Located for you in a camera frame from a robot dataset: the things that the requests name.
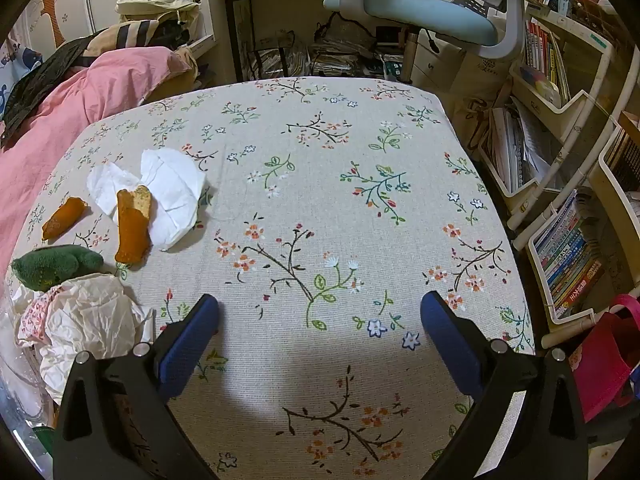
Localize small orange peel piece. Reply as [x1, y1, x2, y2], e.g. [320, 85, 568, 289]
[41, 197, 89, 241]

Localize pile of loose papers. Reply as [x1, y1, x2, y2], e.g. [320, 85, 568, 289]
[487, 100, 551, 196]

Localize row of red spined books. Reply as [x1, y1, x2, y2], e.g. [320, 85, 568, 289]
[525, 17, 571, 101]

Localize beige canvas bag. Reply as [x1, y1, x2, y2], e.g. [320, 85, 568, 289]
[115, 0, 201, 28]

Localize black jacket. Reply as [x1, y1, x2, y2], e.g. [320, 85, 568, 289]
[1, 35, 108, 133]

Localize blue whale print cloth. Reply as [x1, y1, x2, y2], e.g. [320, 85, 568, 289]
[0, 40, 43, 111]

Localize floral tablecloth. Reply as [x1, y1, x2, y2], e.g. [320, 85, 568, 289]
[7, 76, 538, 480]

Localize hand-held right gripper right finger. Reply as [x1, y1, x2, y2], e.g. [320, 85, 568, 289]
[420, 291, 601, 480]

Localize row of colourful books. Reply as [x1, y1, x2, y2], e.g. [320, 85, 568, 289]
[535, 192, 606, 321]

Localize beige striped cushion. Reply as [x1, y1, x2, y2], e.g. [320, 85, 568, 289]
[85, 19, 201, 68]

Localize pink blanket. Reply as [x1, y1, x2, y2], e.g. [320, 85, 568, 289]
[0, 46, 193, 281]

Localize white paper wrapper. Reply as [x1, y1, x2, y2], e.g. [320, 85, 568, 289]
[10, 272, 156, 406]

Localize blue grey office chair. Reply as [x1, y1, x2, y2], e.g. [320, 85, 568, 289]
[322, 0, 556, 58]

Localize cream printed tote bag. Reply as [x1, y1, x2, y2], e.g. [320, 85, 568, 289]
[452, 55, 511, 151]

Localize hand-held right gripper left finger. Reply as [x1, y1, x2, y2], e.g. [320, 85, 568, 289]
[52, 294, 221, 480]

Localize pile of newspapers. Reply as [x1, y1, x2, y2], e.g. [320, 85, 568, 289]
[250, 25, 406, 81]

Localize clear plastic bag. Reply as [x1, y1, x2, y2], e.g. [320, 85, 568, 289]
[0, 340, 58, 461]

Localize white tube shelf rack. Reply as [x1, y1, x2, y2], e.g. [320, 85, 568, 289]
[480, 5, 616, 241]
[510, 110, 640, 346]

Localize large orange peel piece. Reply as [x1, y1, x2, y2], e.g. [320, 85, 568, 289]
[114, 185, 153, 265]

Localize row of dark books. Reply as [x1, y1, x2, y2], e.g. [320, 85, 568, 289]
[607, 130, 640, 191]

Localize dark framed panel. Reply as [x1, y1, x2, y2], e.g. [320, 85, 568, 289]
[225, 0, 256, 83]

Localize white tissue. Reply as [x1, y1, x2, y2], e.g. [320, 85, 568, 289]
[86, 147, 207, 252]

